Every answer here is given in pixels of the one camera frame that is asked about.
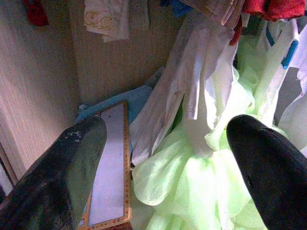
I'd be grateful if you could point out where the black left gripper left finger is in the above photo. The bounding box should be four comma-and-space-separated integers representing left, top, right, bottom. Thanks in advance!
0, 115, 107, 230

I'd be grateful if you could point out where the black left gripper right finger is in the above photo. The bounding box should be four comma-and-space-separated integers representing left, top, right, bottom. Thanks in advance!
226, 114, 307, 230

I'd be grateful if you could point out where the wood framed whiteboard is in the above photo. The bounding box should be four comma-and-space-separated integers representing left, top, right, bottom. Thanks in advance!
78, 100, 133, 228

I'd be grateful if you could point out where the white garment blue trim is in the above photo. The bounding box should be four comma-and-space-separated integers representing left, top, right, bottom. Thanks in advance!
258, 18, 307, 144

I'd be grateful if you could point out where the light green tulle dress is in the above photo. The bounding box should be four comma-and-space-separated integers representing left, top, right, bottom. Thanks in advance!
131, 33, 288, 230

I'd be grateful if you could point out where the beige wooden wardrobe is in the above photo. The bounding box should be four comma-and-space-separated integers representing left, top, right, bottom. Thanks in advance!
0, 0, 188, 199

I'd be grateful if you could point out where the blue folded cloth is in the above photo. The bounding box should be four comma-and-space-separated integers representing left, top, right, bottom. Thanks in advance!
76, 69, 166, 125

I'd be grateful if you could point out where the white long sleeve shirt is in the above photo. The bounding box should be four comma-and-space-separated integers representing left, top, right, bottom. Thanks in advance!
130, 23, 240, 166

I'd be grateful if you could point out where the small red cloth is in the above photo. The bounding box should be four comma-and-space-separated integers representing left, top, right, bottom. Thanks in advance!
23, 0, 50, 27

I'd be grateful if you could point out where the white cloth gold embroidery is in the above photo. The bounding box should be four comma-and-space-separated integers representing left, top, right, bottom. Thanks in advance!
83, 0, 131, 43

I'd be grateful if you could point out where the red fuzzy garment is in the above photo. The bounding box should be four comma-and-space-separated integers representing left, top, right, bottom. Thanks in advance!
241, 0, 307, 22

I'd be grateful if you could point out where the beige striped folded cloth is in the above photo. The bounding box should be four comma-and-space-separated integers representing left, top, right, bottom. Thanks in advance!
184, 0, 243, 26

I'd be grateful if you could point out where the bright blue garment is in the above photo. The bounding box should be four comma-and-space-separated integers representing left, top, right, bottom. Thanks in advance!
159, 0, 192, 19

